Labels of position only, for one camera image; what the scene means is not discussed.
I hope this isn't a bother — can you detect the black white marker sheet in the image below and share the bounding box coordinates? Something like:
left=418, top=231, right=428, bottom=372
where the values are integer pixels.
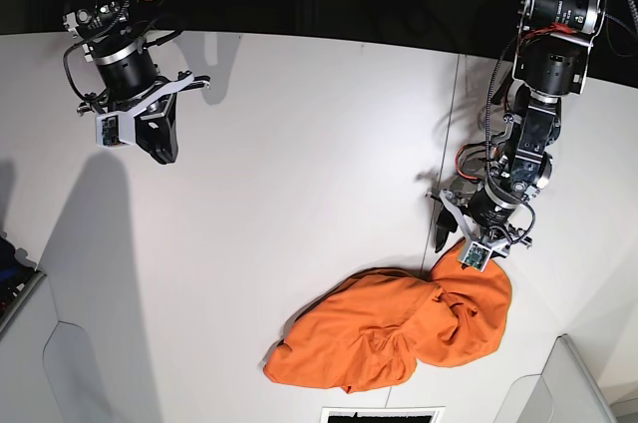
left=319, top=407, right=446, bottom=423

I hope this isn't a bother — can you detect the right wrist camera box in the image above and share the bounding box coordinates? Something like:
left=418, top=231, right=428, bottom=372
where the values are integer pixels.
left=95, top=111, right=136, bottom=148

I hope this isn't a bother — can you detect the grey panel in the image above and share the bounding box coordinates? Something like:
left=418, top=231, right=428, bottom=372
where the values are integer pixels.
left=494, top=334, right=616, bottom=423
left=1, top=277, right=164, bottom=422

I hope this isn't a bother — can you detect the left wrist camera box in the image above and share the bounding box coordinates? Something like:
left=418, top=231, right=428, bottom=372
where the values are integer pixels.
left=458, top=240, right=492, bottom=272

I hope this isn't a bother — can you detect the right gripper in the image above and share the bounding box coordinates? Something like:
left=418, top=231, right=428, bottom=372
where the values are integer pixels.
left=77, top=38, right=210, bottom=165

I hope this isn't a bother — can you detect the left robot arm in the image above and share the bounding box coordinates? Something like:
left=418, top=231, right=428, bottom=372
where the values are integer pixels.
left=430, top=0, right=637, bottom=270

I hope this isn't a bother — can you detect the grey left side panel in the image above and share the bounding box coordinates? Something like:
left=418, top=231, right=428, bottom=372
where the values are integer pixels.
left=1, top=277, right=164, bottom=422

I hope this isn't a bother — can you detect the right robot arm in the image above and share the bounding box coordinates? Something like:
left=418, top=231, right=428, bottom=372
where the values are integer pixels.
left=62, top=0, right=210, bottom=165

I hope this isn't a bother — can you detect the orange t-shirt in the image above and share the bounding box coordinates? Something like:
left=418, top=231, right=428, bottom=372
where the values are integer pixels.
left=263, top=244, right=512, bottom=393

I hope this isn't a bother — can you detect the dark clutter with blue item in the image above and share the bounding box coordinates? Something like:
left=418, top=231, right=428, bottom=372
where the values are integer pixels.
left=0, top=233, right=38, bottom=323

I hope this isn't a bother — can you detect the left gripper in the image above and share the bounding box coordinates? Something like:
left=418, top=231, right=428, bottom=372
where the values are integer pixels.
left=428, top=178, right=536, bottom=258

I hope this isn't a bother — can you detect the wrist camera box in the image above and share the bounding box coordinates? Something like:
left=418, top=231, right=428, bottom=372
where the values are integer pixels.
left=458, top=240, right=492, bottom=272
left=95, top=111, right=136, bottom=148

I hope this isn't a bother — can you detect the grey right side panel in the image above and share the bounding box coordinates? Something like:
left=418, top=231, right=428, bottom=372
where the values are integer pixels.
left=494, top=334, right=616, bottom=423

